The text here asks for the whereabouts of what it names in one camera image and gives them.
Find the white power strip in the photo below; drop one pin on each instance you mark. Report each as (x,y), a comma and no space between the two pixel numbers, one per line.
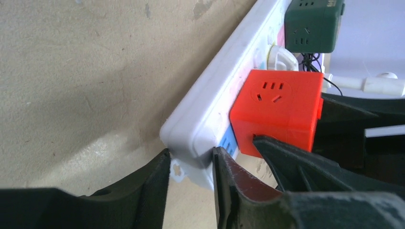
(201,122)

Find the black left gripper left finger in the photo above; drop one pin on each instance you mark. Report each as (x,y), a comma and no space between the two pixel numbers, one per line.
(137,201)

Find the white PVC pipe frame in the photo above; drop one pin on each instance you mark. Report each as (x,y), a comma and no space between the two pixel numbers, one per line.
(385,83)

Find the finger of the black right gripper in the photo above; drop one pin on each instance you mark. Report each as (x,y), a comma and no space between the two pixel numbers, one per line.
(341,136)
(297,170)

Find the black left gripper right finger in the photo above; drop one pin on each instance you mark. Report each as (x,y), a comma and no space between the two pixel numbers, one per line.
(242,201)

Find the green cube socket adapter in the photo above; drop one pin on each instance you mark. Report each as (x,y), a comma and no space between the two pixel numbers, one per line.
(312,26)

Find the red cube socket adapter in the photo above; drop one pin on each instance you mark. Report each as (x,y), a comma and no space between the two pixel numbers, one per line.
(284,105)

